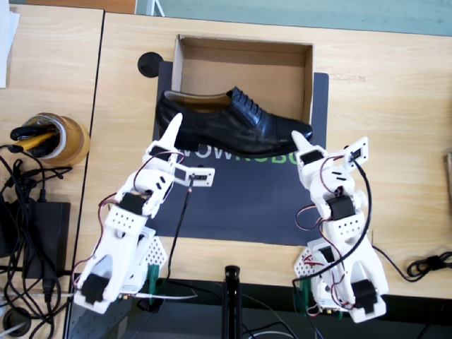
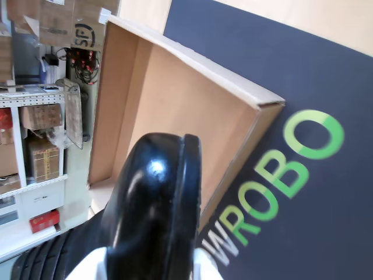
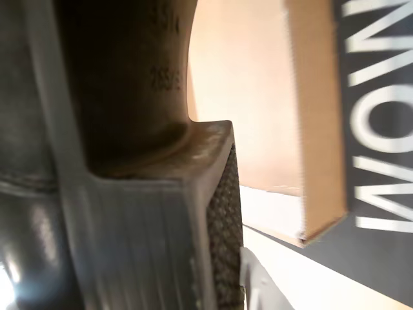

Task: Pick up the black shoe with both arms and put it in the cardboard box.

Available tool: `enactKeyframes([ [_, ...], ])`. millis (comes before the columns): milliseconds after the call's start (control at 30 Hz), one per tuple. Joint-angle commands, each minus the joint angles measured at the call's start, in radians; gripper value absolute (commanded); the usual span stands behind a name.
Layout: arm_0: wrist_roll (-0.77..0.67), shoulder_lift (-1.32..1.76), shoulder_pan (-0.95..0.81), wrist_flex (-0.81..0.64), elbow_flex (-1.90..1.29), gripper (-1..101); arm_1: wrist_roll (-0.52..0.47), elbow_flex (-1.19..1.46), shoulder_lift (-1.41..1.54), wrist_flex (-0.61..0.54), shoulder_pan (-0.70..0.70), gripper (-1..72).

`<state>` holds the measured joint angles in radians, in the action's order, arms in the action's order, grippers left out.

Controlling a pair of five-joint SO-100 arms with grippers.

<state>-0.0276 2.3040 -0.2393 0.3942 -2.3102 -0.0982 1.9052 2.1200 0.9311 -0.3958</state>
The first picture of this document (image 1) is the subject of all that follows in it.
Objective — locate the black leather dress shoe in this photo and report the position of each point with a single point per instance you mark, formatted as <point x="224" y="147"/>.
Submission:
<point x="229" y="127"/>

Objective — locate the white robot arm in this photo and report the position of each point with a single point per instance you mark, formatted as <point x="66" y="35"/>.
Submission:
<point x="347" y="247"/>
<point x="120" y="240"/>

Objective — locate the open cardboard box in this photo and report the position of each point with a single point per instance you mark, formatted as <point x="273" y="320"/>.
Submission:
<point x="247" y="67"/>

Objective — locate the dark WOWROBO mat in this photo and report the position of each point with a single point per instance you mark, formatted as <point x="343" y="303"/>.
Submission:
<point x="247" y="212"/>

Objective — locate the brown packing tape roll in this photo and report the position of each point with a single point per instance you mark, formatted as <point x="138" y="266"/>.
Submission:
<point x="76" y="139"/>

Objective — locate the green table clamp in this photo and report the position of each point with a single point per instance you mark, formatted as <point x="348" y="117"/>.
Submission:
<point x="304" y="293"/>
<point x="153" y="282"/>

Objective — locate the black power adapter brick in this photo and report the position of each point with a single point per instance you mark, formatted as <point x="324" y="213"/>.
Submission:
<point x="49" y="240"/>

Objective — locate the white paper stack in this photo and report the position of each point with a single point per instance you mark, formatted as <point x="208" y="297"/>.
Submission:
<point x="5" y="46"/>

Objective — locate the dark perforated metal panel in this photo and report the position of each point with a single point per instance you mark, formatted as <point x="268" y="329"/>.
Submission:
<point x="81" y="325"/>

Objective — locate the black round floor object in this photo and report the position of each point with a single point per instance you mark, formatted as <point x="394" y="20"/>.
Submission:
<point x="16" y="319"/>

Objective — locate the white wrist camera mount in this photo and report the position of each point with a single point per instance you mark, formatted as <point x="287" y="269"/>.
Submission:
<point x="197" y="176"/>
<point x="357" y="152"/>

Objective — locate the white perforated base plate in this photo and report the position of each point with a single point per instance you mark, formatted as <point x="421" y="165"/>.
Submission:
<point x="157" y="252"/>
<point x="303" y="265"/>

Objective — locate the black camera stand pole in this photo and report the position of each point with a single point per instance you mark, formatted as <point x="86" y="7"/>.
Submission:
<point x="232" y="300"/>

